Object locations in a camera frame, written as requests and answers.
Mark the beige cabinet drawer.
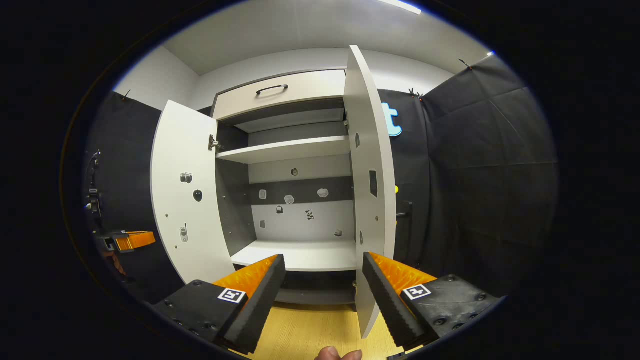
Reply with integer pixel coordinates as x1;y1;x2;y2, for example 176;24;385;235
212;69;347;121

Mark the white cabinet shelf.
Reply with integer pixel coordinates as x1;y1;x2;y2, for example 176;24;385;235
216;135;351;165
230;239;359;273

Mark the black backdrop cloth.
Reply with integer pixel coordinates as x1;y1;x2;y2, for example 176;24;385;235
82;52;558;306

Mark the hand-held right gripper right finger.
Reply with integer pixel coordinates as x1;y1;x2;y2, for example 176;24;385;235
361;251;502;351

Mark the beige door with cherry sticker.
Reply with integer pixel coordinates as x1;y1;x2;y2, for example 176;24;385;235
342;44;397;340

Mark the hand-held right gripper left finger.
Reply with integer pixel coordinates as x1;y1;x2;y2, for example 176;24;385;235
152;254;287;355

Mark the beige door with camera sticker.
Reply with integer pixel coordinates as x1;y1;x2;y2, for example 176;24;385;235
150;99;236;285

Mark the long ceiling light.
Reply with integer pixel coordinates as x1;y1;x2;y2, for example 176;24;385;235
375;0;423;16

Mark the beige double-door shoe cabinet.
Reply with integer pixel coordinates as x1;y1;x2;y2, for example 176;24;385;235
209;67;361;307

